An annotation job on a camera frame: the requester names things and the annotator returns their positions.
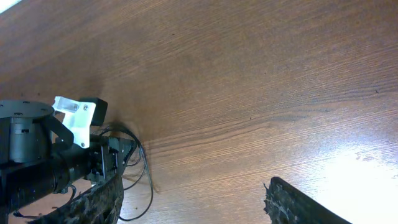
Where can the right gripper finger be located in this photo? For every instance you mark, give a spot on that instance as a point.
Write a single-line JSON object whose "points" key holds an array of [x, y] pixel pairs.
{"points": [[285, 204]]}

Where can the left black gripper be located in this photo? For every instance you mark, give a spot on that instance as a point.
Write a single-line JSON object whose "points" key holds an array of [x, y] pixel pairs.
{"points": [[104, 158]]}

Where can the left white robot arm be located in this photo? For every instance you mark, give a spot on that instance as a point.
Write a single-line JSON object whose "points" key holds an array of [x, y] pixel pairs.
{"points": [[45, 148]]}

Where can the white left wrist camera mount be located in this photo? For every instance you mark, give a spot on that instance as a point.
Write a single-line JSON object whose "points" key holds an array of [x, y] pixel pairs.
{"points": [[77, 119]]}

